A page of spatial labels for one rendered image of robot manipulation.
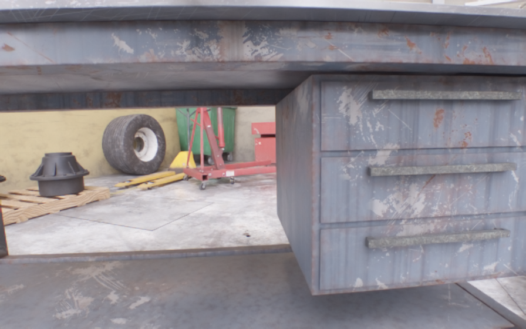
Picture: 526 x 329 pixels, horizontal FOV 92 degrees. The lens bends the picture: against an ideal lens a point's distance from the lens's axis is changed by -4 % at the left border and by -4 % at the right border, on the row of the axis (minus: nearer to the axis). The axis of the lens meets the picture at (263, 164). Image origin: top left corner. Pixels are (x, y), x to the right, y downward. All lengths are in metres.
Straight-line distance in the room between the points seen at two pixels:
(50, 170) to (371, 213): 3.06
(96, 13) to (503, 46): 0.62
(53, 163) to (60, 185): 0.23
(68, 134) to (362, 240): 4.95
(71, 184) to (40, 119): 1.94
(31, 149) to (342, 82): 4.70
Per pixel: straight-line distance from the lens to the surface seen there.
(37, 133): 4.98
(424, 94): 0.56
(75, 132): 5.26
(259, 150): 5.96
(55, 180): 3.20
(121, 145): 4.74
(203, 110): 3.75
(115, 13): 0.45
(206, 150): 5.91
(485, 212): 0.70
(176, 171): 4.68
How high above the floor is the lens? 0.69
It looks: 7 degrees down
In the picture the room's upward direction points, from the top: 1 degrees counter-clockwise
